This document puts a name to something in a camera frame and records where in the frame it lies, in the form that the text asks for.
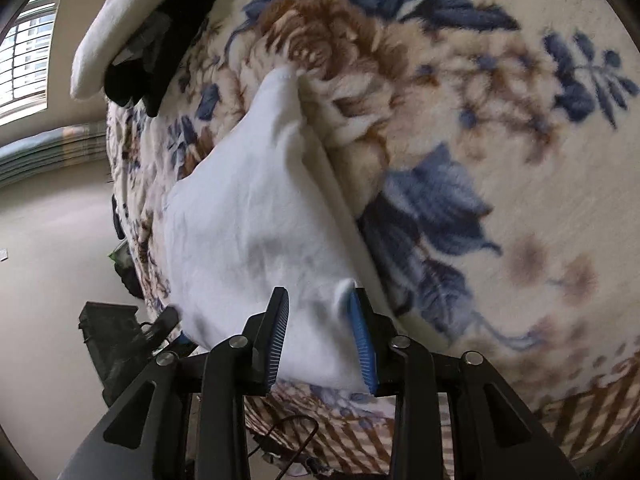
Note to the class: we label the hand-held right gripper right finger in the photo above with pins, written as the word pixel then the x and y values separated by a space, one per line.
pixel 362 345

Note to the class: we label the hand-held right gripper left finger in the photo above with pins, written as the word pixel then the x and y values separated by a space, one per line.
pixel 280 332

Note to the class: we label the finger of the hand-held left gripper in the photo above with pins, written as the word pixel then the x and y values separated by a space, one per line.
pixel 165 322

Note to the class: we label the white t-shirt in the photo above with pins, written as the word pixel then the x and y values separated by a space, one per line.
pixel 250 220

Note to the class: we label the dark object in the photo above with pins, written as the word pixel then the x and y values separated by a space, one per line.
pixel 131 282

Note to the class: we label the green object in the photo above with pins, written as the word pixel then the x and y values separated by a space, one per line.
pixel 119 255

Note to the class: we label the striped cloth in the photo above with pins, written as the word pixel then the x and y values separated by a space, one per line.
pixel 45 152

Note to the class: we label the floral fleece blanket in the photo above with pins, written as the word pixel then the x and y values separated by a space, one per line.
pixel 500 185

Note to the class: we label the grey knitted cloth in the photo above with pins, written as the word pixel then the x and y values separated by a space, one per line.
pixel 145 35

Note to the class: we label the cream white garment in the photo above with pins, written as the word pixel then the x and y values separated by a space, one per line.
pixel 115 25

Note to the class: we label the window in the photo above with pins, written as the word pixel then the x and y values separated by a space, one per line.
pixel 30 45

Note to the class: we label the black garment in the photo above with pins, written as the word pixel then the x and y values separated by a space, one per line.
pixel 185 5

